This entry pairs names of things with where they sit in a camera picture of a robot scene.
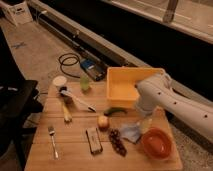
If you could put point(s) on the yellow apple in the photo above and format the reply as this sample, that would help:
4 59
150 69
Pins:
103 122

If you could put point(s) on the green plastic cup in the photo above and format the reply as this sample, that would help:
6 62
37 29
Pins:
84 83

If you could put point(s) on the black whiteboard eraser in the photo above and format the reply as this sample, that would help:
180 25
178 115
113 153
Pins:
94 141

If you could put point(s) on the blue grey towel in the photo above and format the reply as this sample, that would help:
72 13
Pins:
131 132

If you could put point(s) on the white cardboard box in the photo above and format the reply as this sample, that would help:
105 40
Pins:
17 14

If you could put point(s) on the red bowl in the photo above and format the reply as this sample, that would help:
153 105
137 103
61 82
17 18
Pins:
156 144

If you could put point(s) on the dark grape bunch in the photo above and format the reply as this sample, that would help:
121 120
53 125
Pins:
114 138

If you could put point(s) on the yellow plastic bin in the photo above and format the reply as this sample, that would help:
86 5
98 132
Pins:
120 86

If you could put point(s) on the silver fork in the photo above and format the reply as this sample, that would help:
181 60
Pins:
51 133

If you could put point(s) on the green pepper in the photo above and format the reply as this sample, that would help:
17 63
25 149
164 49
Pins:
112 110

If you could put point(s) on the blue black electronic box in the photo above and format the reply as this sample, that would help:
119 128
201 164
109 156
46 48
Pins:
92 69

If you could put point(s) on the black chair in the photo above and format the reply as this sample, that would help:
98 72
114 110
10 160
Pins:
17 102

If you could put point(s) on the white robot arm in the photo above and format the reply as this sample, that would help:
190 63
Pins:
156 90

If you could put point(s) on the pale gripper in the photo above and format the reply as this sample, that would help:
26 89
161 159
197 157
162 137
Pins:
145 123

